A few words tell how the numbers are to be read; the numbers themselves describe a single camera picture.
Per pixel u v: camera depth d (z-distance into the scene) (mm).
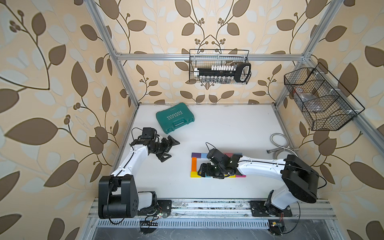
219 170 704
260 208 720
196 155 918
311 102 703
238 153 932
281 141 997
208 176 727
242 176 843
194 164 893
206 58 911
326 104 727
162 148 749
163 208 742
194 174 831
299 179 435
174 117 1073
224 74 844
